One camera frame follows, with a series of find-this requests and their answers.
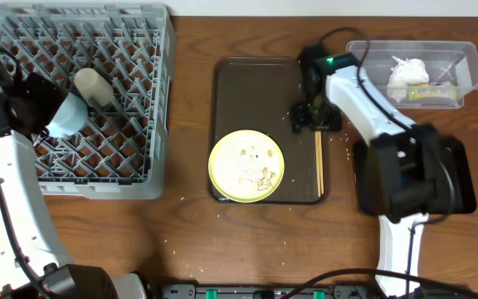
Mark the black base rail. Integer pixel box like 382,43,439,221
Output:
154,282,468,299

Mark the green snack wrapper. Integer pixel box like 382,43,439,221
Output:
407,81,458,101

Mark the clear plastic bin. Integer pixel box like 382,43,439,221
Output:
363,40,478,109

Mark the grey plastic dish rack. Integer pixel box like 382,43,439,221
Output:
0,2,176,199

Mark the black tray bin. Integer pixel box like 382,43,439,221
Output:
353,133,477,223

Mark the white tissue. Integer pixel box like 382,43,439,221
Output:
388,56,429,102

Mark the dark brown serving tray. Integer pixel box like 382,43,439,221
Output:
209,57,330,205

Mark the cream plastic cup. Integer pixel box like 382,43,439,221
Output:
74,68,114,106

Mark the light blue bowl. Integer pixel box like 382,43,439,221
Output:
46,93,88,138

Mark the yellow plate with crumbs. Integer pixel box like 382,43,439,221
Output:
208,130,285,203

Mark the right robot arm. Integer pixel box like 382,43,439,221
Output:
290,43,458,297

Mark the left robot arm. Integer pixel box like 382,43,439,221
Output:
0,133,147,298

